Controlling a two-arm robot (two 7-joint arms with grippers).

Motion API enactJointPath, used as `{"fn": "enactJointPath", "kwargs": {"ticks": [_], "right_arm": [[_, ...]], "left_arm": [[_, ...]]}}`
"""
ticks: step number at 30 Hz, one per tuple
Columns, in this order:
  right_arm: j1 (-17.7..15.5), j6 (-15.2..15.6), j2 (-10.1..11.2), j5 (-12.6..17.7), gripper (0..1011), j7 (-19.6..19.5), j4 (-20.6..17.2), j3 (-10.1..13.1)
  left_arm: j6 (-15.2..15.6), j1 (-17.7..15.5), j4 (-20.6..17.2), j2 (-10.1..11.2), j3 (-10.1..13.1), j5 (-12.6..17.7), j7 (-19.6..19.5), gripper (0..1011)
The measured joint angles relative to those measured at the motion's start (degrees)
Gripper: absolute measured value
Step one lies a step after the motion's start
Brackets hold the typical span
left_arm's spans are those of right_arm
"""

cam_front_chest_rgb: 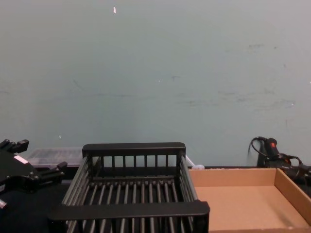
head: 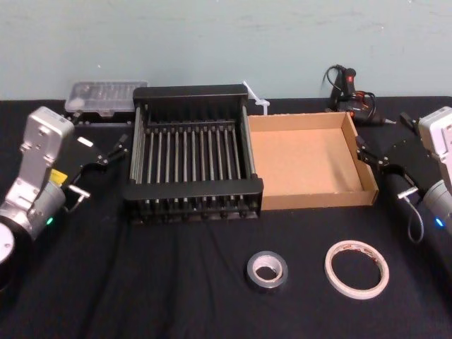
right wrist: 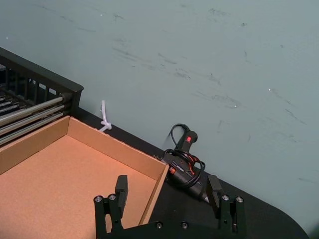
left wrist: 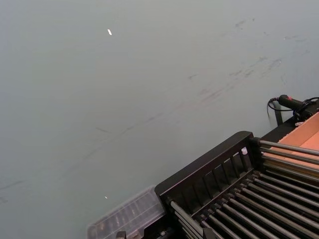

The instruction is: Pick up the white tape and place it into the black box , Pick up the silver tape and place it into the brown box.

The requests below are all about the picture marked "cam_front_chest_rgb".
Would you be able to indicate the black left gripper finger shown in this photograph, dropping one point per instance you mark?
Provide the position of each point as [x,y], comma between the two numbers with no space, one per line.
[18,145]
[52,173]

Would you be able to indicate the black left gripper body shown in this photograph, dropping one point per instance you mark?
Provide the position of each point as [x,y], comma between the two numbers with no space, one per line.
[17,173]

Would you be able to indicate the clear plastic case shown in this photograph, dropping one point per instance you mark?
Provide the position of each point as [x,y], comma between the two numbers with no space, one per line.
[56,156]

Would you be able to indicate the black rack with steel bars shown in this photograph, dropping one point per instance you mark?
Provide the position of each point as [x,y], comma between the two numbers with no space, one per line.
[128,213]

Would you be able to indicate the small white plastic piece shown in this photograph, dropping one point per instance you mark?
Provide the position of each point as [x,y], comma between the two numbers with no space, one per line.
[198,167]

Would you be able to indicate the shallow brown cardboard tray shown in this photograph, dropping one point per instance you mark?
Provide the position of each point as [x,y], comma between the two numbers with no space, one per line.
[238,201]

